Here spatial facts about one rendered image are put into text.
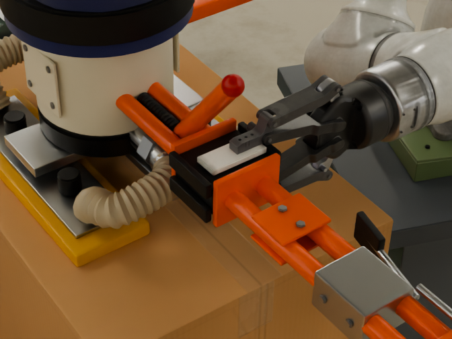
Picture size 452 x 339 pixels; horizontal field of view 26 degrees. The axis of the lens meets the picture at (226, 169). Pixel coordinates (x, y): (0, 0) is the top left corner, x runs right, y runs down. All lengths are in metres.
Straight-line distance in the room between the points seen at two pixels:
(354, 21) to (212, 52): 2.12
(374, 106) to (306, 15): 2.52
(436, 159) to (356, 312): 0.78
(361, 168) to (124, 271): 0.66
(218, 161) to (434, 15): 0.73
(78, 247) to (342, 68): 0.42
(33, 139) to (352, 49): 0.42
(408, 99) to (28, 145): 0.46
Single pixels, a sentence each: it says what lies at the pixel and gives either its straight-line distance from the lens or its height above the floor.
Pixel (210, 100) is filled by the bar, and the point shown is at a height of 1.21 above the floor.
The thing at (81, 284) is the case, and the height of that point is 1.00.
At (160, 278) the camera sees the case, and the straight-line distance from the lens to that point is 1.10.
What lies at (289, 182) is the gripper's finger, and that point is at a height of 1.08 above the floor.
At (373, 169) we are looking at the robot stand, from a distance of 1.67.
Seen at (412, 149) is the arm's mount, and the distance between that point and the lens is 1.65.
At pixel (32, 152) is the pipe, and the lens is 1.21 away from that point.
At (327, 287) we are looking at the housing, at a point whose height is 1.13.
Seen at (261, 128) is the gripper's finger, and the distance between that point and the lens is 1.03.
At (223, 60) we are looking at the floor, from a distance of 3.34.
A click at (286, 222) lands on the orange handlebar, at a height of 1.14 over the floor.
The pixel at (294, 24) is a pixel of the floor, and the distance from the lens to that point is 3.55.
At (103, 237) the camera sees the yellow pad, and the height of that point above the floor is 1.02.
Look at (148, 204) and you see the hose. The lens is 1.08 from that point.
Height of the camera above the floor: 1.77
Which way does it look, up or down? 38 degrees down
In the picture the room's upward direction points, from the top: straight up
